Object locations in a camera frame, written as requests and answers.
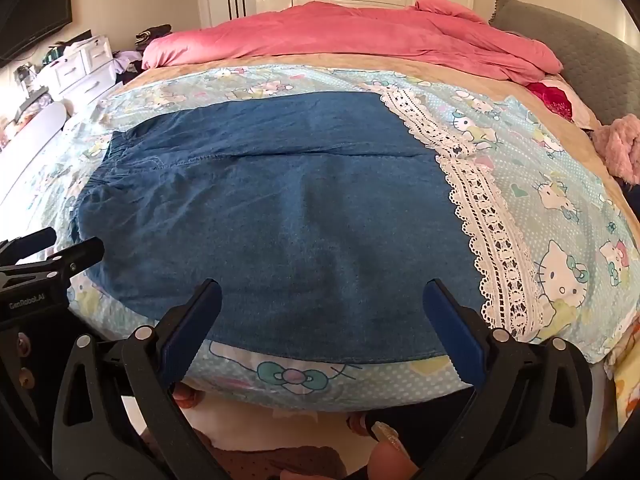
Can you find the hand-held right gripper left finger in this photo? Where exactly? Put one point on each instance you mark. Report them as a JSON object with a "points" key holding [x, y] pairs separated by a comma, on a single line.
{"points": [[192, 330]]}

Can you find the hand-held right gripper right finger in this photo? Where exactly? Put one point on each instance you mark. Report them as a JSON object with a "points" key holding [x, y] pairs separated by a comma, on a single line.
{"points": [[450, 330]]}

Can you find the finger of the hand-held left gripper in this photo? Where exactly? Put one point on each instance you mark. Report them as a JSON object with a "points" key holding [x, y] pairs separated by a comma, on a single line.
{"points": [[30, 245], [65, 260]]}

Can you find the blue denim garment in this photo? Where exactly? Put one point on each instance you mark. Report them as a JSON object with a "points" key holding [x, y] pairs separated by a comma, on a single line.
{"points": [[300, 220]]}

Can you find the person's right hand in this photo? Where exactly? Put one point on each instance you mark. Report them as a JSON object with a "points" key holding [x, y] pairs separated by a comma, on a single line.
{"points": [[392, 460]]}

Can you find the white rounded desk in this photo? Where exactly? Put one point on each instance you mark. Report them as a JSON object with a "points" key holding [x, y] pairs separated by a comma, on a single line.
{"points": [[35, 135]]}

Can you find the cartoon cat printed blanket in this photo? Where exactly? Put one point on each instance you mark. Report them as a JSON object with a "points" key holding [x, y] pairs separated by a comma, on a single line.
{"points": [[550, 200]]}

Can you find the white drawer cabinet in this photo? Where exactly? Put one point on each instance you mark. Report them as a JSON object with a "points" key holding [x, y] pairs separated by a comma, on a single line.
{"points": [[75, 72]]}

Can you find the pale printed cloth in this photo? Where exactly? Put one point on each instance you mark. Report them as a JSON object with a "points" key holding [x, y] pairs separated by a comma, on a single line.
{"points": [[625, 390]]}

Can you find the black flat television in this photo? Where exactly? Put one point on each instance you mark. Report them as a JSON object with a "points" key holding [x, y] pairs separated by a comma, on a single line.
{"points": [[35, 15]]}

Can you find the dark clothes pile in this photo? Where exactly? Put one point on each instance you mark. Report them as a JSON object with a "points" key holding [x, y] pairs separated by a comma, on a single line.
{"points": [[152, 35]]}

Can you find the pink fluffy cloth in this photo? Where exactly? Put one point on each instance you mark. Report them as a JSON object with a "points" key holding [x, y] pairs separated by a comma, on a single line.
{"points": [[620, 145]]}

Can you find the red floral pillow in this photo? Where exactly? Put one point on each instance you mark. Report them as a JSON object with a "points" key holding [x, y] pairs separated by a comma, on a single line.
{"points": [[550, 97]]}

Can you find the grey pillow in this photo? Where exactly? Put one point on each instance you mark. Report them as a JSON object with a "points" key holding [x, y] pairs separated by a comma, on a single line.
{"points": [[575, 50]]}

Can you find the pink duvet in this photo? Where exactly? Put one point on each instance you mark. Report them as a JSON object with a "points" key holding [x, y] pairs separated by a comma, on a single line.
{"points": [[325, 35]]}

